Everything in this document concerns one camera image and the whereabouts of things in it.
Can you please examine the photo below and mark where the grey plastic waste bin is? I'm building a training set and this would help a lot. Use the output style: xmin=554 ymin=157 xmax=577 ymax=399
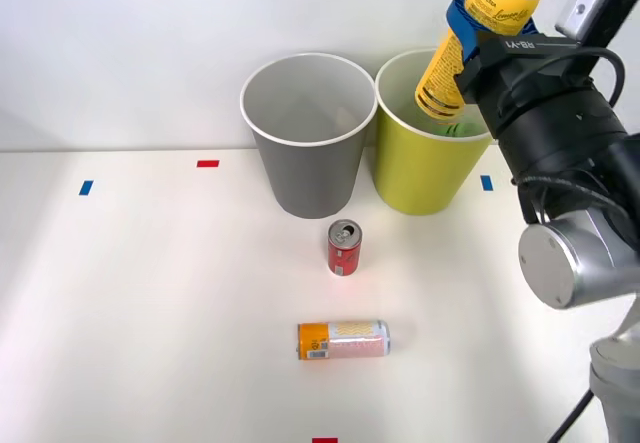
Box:
xmin=239 ymin=52 xmax=379 ymax=220

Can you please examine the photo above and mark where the orange and pink drink can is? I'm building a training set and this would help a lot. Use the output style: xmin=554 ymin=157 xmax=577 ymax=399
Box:
xmin=296 ymin=318 xmax=392 ymax=362

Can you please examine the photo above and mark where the red drink can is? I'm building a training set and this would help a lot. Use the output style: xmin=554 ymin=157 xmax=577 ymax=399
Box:
xmin=326 ymin=218 xmax=365 ymax=278

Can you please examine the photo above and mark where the yellow-green plastic waste bin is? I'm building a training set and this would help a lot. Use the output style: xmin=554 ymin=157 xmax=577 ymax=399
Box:
xmin=374 ymin=48 xmax=496 ymax=217

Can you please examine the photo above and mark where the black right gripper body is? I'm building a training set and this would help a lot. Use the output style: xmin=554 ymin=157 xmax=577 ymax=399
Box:
xmin=474 ymin=31 xmax=599 ymax=137

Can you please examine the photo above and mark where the yellow plastic bottle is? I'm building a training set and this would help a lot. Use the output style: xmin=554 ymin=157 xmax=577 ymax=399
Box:
xmin=413 ymin=0 xmax=544 ymax=123

